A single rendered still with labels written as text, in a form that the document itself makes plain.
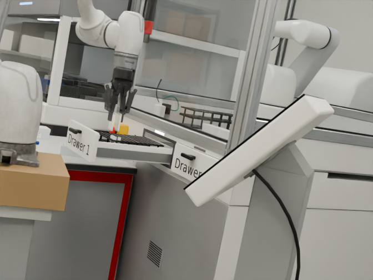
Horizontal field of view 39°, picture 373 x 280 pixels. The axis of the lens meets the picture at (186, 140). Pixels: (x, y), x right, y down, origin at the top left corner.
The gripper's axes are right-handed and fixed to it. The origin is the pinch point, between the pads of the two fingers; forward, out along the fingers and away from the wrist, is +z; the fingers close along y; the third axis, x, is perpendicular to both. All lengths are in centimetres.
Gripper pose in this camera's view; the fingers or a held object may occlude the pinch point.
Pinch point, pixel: (115, 121)
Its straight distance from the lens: 203.5
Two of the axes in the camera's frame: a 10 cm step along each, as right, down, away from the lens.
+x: -5.0, -2.0, 8.4
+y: 8.5, 0.9, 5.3
